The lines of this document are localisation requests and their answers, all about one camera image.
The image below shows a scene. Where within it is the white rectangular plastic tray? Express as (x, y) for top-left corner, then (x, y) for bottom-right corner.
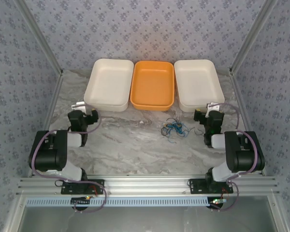
(83, 58), (135, 112)
(174, 59), (225, 114)

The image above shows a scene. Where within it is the orange rectangular plastic tray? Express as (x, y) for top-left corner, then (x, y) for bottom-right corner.
(130, 60), (174, 112)

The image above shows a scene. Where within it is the small black controller board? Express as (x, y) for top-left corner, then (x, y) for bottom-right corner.
(209, 198), (227, 206)
(71, 197), (91, 206)

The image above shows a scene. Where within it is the grey metal lower panel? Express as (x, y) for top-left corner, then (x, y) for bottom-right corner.
(20, 206), (278, 232)

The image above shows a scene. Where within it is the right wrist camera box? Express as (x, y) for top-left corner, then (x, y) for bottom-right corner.
(206, 102), (220, 112)

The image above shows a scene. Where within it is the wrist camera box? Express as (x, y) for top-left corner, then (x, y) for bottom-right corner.
(206, 102), (220, 112)
(71, 101), (87, 110)

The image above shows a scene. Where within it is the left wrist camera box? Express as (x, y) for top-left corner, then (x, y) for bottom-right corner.
(71, 101), (87, 110)

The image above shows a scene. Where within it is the aluminium side rail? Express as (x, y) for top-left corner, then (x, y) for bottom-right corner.
(28, 72), (64, 178)
(229, 71), (266, 176)

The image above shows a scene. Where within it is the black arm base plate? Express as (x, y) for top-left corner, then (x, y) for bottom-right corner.
(188, 178), (234, 195)
(60, 179), (105, 195)

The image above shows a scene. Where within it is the aluminium frame rail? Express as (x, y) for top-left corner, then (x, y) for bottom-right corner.
(16, 175), (280, 197)

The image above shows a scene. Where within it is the aluminium frame post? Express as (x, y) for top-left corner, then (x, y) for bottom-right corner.
(229, 0), (279, 76)
(15, 0), (64, 76)

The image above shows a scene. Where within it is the slotted pale cable duct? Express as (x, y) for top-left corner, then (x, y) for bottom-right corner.
(26, 196), (215, 208)

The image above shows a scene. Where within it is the aluminium frame leg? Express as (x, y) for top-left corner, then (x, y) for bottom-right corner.
(268, 194), (290, 232)
(3, 195), (27, 232)

